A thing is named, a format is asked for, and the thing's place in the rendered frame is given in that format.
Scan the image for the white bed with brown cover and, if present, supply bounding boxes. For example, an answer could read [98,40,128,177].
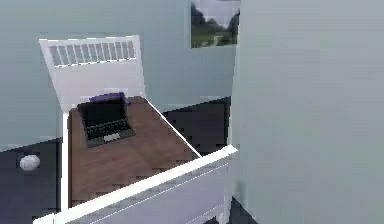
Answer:
[32,34,239,224]

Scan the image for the purple pillow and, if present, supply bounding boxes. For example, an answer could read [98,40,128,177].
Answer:
[88,92,132,106]

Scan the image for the black open laptop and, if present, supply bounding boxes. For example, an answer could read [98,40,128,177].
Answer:
[77,96,137,149]

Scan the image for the framed landscape picture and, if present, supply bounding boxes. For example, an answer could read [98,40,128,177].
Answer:
[190,0,242,49]

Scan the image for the grey white ball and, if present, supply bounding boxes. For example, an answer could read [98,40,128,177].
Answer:
[19,154,42,172]

